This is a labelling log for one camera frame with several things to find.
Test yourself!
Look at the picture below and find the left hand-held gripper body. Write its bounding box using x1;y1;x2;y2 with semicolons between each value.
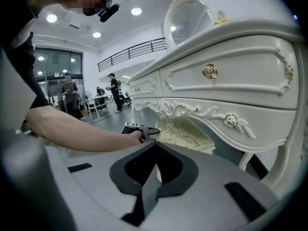
121;121;150;144

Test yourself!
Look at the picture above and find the white ceiling air unit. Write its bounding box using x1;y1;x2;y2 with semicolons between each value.
68;10;84;30

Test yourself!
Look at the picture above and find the black head-worn camera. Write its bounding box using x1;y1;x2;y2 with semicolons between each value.
98;3;121;23

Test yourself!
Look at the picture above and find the black balcony railing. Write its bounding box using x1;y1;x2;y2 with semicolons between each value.
97;38;169;73

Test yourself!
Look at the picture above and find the cream patterned cushioned stool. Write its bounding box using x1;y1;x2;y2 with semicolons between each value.
154;117;217;185

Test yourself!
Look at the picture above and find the large gold rose drawer knob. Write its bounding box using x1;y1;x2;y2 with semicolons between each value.
202;62;218;79

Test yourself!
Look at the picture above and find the person's left forearm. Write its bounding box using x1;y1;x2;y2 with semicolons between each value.
25;104;143;153

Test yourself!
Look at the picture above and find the white standing fan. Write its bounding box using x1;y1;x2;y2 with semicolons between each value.
83;90;94;107

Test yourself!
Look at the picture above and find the large glass window wall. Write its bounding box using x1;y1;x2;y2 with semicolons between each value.
33;47;84;110

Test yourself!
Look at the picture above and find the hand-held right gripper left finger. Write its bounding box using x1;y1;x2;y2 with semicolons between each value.
109;143;157;195

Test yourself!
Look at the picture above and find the person's black shirt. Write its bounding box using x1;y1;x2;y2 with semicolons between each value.
0;0;50;109

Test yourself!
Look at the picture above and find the yellow flower ornament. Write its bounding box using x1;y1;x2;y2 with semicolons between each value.
211;10;234;27

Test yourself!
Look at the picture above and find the white ornate dressing table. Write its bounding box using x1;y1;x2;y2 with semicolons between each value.
126;18;308;200

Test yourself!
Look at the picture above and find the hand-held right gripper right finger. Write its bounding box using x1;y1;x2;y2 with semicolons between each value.
155;143;199;197

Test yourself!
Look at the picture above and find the white frame table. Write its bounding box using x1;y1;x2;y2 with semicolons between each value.
87;94;114;120

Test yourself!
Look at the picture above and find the white oval framed mirror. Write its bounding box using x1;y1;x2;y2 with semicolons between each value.
163;0;214;53

